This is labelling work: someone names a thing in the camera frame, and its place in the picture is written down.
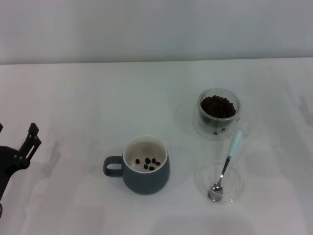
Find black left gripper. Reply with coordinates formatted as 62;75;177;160
0;123;42;199

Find dark grey mug white inside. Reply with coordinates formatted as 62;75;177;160
103;134;171;196

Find metal spoon light blue handle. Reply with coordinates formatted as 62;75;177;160
207;129;244;203

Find coffee beans in mug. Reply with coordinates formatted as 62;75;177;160
135;157;161;171

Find coffee beans in glass cup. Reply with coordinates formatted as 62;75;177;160
200;95;237;119

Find clear glass saucer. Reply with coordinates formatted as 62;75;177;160
195;160;245;205

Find clear double-wall glass cup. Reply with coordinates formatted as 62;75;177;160
193;88;250;141

